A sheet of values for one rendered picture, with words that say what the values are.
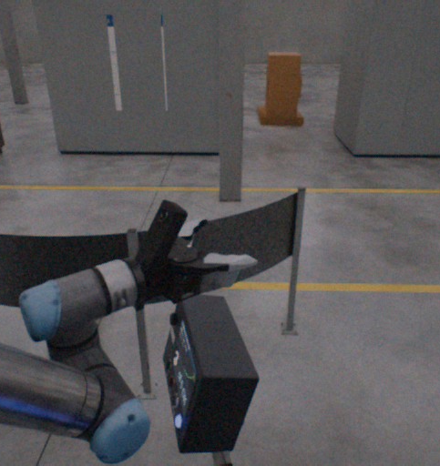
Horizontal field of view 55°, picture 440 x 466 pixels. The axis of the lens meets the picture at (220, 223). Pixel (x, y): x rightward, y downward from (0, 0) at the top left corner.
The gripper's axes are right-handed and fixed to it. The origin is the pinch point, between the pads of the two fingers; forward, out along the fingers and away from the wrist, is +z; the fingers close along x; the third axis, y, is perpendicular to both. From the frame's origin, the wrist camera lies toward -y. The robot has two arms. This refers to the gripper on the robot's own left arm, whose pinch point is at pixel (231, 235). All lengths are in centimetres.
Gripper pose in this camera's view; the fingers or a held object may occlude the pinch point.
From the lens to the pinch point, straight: 75.7
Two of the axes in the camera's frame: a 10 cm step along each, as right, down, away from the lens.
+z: 8.1, -2.5, 5.3
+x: 5.8, 4.7, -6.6
